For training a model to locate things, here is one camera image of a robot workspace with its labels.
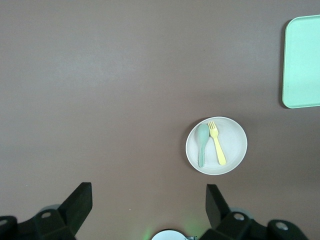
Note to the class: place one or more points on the beige round plate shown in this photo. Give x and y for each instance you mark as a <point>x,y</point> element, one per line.
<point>232,145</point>

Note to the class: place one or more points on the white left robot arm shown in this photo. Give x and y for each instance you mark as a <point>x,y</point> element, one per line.
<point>167,236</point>

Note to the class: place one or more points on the pale green plastic spoon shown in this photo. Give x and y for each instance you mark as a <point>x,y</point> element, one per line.
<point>203,140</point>

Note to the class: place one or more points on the yellow plastic fork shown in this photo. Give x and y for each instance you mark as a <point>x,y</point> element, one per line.
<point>218,147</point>

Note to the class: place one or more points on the light green rectangular tray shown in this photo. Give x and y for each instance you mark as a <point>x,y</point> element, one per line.
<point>302,62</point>

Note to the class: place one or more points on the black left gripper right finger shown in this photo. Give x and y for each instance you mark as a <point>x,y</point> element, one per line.
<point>220,212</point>

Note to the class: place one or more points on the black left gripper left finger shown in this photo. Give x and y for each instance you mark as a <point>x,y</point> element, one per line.
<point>72,210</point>

